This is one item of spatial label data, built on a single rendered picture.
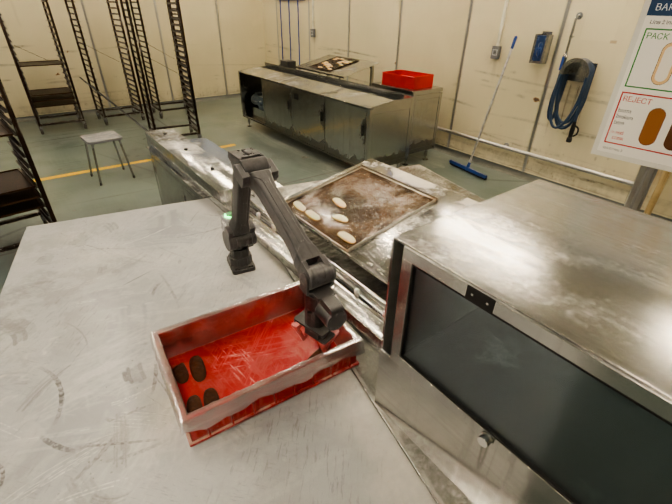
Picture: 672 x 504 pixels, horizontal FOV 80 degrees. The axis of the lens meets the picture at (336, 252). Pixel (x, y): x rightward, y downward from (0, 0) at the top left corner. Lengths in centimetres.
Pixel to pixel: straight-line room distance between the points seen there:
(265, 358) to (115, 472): 42
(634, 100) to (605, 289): 87
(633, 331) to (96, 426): 109
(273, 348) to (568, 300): 80
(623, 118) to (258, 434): 137
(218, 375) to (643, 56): 148
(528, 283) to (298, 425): 62
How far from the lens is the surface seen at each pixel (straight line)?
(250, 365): 117
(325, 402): 108
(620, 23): 473
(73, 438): 118
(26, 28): 828
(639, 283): 81
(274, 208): 105
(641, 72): 152
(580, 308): 69
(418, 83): 500
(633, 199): 159
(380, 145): 443
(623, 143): 155
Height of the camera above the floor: 168
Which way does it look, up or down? 32 degrees down
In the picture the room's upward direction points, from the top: 1 degrees clockwise
